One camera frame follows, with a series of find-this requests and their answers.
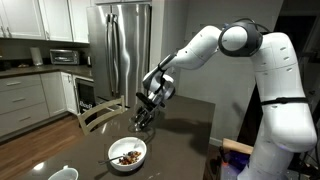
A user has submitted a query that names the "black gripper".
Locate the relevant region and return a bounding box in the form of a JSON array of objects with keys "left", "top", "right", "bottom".
[{"left": 135, "top": 92, "right": 165, "bottom": 131}]

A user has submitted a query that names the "nuts and dried fruit mix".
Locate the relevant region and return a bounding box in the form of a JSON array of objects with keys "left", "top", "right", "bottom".
[{"left": 119, "top": 151, "right": 141, "bottom": 165}]

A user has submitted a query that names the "clear glass cup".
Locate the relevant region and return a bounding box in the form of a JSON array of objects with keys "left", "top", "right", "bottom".
[{"left": 133, "top": 115, "right": 148, "bottom": 132}]

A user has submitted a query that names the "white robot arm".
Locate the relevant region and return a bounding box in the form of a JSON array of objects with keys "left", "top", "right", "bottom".
[{"left": 132, "top": 21, "right": 317, "bottom": 180}]

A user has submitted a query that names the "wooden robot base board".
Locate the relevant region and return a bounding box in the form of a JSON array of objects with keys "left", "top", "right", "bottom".
[{"left": 222, "top": 138, "right": 253, "bottom": 154}]

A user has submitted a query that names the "white ceramic bowl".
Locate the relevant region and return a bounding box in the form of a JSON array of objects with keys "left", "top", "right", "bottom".
[{"left": 108, "top": 137, "right": 147, "bottom": 172}]

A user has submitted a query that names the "white pitcher cup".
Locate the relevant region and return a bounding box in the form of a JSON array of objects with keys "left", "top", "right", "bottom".
[{"left": 48, "top": 165, "right": 79, "bottom": 180}]

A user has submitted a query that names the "metal spoon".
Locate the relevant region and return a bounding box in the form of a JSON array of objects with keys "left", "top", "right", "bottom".
[{"left": 98, "top": 154, "right": 129, "bottom": 164}]

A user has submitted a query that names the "cream wooden chair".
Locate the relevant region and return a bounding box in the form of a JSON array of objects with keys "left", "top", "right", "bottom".
[{"left": 77, "top": 96, "right": 126, "bottom": 135}]

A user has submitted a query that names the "stainless steel refrigerator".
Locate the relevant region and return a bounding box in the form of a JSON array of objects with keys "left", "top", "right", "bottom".
[{"left": 87, "top": 2, "right": 151, "bottom": 107}]

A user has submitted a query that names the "silver toaster oven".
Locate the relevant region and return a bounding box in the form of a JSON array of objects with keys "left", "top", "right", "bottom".
[{"left": 50, "top": 49, "right": 80, "bottom": 65}]

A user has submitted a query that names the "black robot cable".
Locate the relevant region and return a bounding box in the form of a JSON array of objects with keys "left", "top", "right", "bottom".
[{"left": 223, "top": 17, "right": 272, "bottom": 34}]

